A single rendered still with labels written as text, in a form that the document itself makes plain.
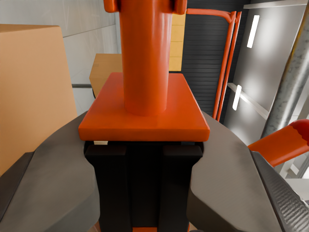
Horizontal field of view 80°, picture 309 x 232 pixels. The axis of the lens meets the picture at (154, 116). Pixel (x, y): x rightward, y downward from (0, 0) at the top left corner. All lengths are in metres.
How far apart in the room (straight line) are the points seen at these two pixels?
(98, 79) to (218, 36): 9.76
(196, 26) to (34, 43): 10.69
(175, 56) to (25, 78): 7.40
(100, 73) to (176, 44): 5.78
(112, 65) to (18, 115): 1.83
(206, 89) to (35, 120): 11.66
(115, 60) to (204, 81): 9.79
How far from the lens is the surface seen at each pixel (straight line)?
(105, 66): 2.04
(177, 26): 7.46
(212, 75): 11.66
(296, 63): 5.91
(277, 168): 3.38
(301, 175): 3.02
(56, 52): 0.31
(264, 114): 8.81
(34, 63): 0.26
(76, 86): 2.32
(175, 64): 7.64
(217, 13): 8.04
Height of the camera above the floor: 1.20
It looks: 2 degrees up
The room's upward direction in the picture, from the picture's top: 90 degrees clockwise
